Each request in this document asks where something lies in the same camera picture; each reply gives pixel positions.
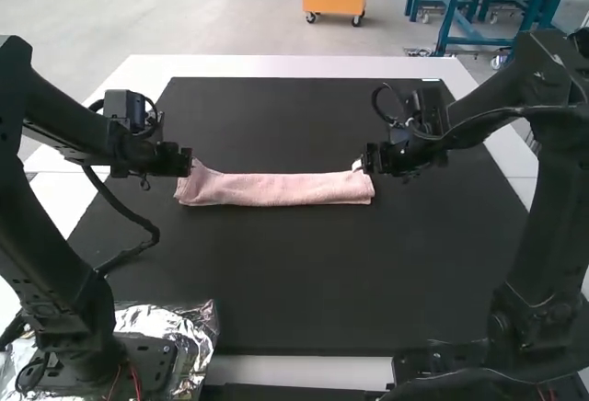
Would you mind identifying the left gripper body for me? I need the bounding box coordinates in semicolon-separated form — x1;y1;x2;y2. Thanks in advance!
150;141;194;178

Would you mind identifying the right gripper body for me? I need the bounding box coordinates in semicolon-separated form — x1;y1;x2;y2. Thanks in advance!
364;140;418;178

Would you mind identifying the pale towel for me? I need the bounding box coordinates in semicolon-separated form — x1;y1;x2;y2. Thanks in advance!
173;157;376;208

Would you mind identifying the black mat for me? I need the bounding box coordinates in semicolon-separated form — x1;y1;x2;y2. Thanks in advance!
66;76;530;357

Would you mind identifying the silver foil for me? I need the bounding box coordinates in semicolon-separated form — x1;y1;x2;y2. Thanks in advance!
0;298;220;401

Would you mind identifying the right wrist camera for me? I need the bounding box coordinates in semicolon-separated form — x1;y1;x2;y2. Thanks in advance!
388;87;446;140

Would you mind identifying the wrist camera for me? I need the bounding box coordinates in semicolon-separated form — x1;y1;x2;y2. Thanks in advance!
102;89;158;134
388;87;446;140

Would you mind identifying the black cable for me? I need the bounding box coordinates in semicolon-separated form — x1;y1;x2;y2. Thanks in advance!
371;82;406;124
81;164;161;279

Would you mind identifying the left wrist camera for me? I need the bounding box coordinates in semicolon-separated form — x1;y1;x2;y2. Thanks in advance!
102;89;158;134

